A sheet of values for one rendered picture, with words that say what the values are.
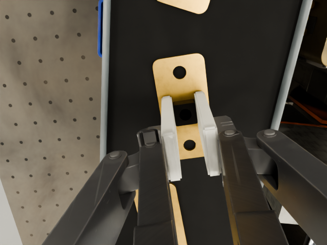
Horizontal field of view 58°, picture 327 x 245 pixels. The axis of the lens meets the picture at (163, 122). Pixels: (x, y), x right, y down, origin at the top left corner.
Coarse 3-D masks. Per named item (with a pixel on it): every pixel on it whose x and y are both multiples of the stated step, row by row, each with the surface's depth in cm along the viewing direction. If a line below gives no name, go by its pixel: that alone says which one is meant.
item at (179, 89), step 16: (160, 64) 21; (176, 64) 21; (192, 64) 21; (160, 80) 22; (176, 80) 22; (192, 80) 22; (160, 96) 22; (176, 96) 22; (192, 96) 22; (160, 112) 23; (176, 112) 22; (192, 112) 22; (176, 128) 23; (192, 128) 23
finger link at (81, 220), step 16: (112, 160) 14; (128, 160) 15; (96, 176) 13; (112, 176) 13; (80, 192) 12; (96, 192) 12; (112, 192) 13; (128, 192) 15; (80, 208) 11; (96, 208) 11; (112, 208) 13; (128, 208) 14; (64, 224) 10; (80, 224) 10; (96, 224) 11; (112, 224) 12; (48, 240) 10; (64, 240) 10; (80, 240) 10; (96, 240) 11; (112, 240) 12
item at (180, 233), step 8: (136, 192) 26; (176, 192) 26; (136, 200) 26; (176, 200) 26; (136, 208) 26; (176, 208) 26; (176, 216) 27; (176, 224) 27; (184, 232) 27; (184, 240) 28
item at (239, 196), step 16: (224, 144) 14; (240, 144) 14; (224, 160) 13; (240, 160) 13; (224, 176) 13; (240, 176) 11; (256, 176) 11; (240, 192) 11; (256, 192) 10; (240, 208) 10; (256, 208) 10; (240, 224) 8; (256, 224) 8; (272, 224) 8; (240, 240) 8; (256, 240) 8; (272, 240) 8
